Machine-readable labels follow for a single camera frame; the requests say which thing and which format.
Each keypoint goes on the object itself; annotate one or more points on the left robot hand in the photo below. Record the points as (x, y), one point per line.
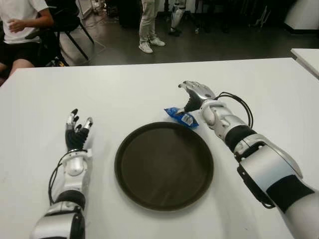
(74, 138)

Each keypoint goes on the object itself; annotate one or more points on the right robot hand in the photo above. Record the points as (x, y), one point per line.
(199, 95)

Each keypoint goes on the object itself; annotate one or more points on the blue Oreo packet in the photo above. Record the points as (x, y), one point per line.
(173, 112)

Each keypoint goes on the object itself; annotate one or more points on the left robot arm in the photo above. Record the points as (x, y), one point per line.
(72, 166)

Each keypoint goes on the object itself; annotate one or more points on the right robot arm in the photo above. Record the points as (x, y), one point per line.
(259, 161)

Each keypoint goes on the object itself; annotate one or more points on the yellow black floor object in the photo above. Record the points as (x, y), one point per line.
(59, 63)

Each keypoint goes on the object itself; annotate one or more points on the round dark brown tray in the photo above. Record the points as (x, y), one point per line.
(164, 166)

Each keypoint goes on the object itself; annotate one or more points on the white humanoid robot legs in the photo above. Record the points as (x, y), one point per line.
(175, 17)

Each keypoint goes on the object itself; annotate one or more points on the standing person beige trousers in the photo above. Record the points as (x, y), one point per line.
(147, 22)

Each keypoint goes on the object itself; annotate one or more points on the grey metal folding stand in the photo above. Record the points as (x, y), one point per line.
(264, 17)

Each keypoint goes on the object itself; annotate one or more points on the white side table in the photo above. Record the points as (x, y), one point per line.
(309, 59)

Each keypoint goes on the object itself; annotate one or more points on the black chair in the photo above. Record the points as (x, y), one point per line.
(62, 15)

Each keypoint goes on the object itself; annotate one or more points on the seated person white shirt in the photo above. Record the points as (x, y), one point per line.
(17, 27)

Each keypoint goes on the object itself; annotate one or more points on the white panel cart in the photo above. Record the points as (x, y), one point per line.
(83, 8)

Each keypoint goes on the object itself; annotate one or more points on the white cabinet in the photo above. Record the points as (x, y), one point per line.
(304, 15)

